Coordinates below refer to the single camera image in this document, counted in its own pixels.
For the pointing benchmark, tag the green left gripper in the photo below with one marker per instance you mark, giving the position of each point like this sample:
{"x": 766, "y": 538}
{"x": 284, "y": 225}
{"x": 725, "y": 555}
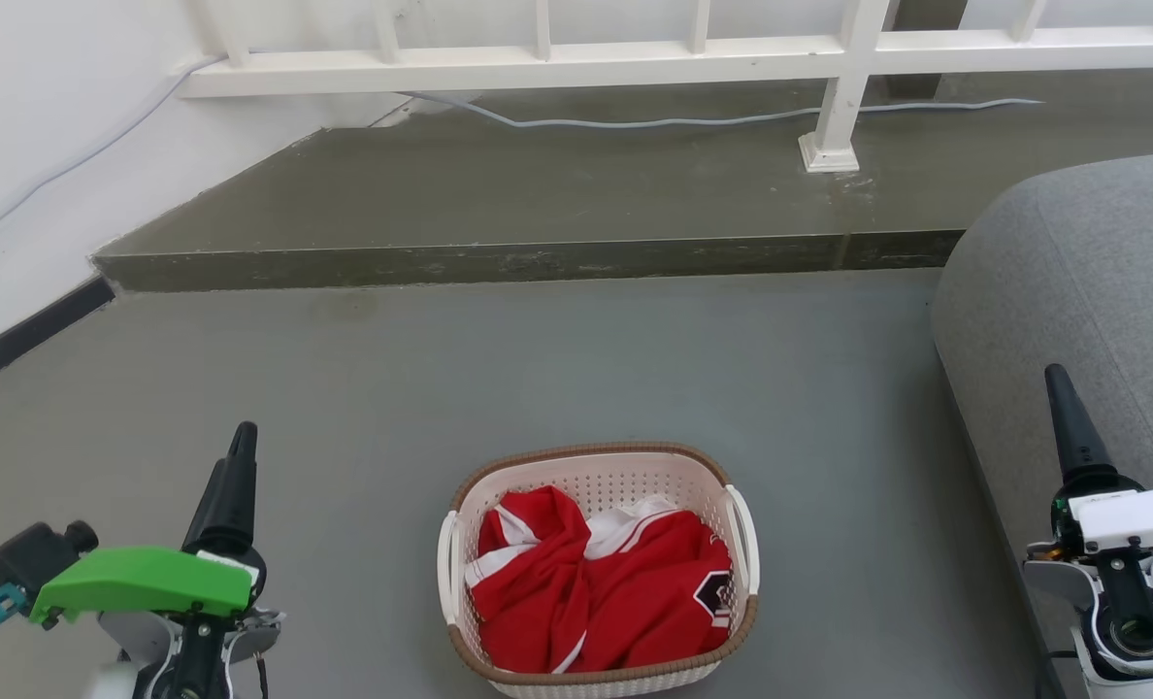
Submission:
{"x": 140, "y": 581}

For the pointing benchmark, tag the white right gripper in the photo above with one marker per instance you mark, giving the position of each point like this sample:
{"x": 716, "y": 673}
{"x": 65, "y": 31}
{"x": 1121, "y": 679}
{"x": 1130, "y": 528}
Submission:
{"x": 1139, "y": 516}

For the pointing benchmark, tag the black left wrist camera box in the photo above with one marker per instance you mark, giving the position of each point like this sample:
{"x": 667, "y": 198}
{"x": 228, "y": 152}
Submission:
{"x": 33, "y": 555}

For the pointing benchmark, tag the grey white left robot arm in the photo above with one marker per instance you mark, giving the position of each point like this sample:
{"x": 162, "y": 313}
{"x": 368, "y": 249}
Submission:
{"x": 193, "y": 650}

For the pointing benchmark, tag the red and white jersey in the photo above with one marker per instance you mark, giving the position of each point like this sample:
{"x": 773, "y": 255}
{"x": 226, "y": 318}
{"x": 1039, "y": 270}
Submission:
{"x": 635, "y": 602}

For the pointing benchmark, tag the white railing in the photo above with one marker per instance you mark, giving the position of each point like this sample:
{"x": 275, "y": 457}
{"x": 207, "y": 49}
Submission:
{"x": 538, "y": 68}

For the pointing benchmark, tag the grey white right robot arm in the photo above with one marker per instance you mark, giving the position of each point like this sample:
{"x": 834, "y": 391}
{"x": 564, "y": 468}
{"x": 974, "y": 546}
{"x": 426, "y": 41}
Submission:
{"x": 1135, "y": 621}

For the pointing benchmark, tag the grey fabric sofa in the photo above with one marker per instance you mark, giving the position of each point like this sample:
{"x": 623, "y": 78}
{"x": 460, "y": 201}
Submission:
{"x": 1071, "y": 282}

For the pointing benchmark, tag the black baseboard strip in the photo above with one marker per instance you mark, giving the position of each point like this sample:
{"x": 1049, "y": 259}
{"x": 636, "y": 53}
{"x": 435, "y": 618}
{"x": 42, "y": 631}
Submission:
{"x": 23, "y": 335}

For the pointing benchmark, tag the white plastic laundry basket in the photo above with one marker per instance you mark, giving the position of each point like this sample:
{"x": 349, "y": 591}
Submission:
{"x": 615, "y": 476}

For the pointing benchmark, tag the dark grey pillar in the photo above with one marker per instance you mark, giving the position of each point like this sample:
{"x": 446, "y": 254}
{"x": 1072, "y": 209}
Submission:
{"x": 921, "y": 83}

